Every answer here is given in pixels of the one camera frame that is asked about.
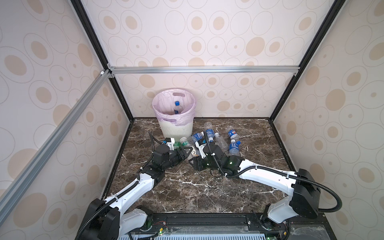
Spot crane label white cap bottle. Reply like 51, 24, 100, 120
180, 137, 199, 160

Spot blue label white cap bottle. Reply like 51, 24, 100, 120
229, 139, 240, 156

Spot small Pepsi label bottle back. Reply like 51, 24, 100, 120
226, 126, 240, 141

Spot clear bottle pink label blue cap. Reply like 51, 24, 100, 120
174, 101, 183, 115

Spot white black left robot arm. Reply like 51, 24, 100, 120
75, 142, 193, 240

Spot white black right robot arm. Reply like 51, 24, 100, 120
189, 143, 343, 224

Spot green bottle near bin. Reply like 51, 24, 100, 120
174, 142, 182, 149

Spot white ribbed waste bin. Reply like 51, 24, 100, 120
159, 121, 193, 142

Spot pink bin liner bag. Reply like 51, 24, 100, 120
152, 89, 197, 126

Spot Pocari Sweat bottle lying sideways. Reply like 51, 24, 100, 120
188, 133, 204, 145

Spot clear unlabelled crushed bottle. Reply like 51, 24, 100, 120
215, 133, 229, 153

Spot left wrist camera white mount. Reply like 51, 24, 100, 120
163, 138, 175, 151

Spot aluminium rail back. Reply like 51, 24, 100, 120
111, 66, 300, 74

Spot aluminium rail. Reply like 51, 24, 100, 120
1, 69, 111, 225
111, 66, 300, 74

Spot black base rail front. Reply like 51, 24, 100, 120
78, 212, 337, 240

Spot aluminium rail left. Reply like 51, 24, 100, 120
1, 69, 111, 225

